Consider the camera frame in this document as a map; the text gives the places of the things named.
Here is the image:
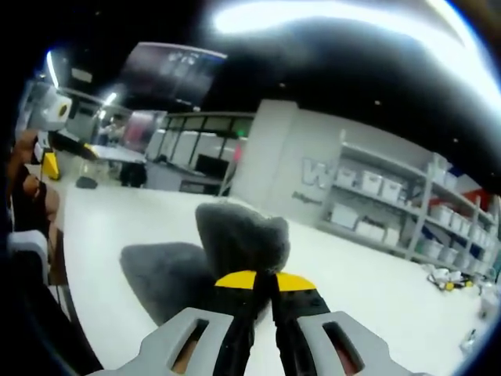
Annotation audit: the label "white office chair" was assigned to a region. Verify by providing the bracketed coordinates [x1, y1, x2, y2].
[6, 230, 51, 285]

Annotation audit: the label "hanging wall monitor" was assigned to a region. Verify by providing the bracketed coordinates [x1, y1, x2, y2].
[119, 42, 228, 107]

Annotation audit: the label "black desktop monitor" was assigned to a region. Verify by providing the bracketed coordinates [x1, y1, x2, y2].
[195, 154, 229, 176]

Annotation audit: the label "person's dark clothed torso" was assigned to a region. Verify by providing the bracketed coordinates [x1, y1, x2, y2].
[0, 219, 103, 373]

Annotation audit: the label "grey standing desk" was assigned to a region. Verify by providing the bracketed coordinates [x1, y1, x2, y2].
[91, 145, 149, 188]

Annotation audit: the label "grey metal shelving rack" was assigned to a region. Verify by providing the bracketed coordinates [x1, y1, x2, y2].
[316, 128, 498, 275]

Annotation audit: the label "group of white storage boxes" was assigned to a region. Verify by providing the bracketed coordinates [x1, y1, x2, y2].
[332, 164, 494, 267]

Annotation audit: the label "person's left hand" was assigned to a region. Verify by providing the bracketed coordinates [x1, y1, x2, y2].
[8, 130, 43, 173]

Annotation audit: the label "grey towel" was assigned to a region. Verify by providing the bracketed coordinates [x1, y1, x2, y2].
[119, 199, 294, 327]

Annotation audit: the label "long ceiling light strip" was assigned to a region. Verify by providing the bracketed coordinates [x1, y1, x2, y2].
[203, 0, 470, 44]

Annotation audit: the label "yellow and black tools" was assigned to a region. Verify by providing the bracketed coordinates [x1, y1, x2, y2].
[426, 264, 477, 293]

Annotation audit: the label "brown panel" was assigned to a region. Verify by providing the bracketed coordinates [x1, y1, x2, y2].
[46, 226, 67, 285]

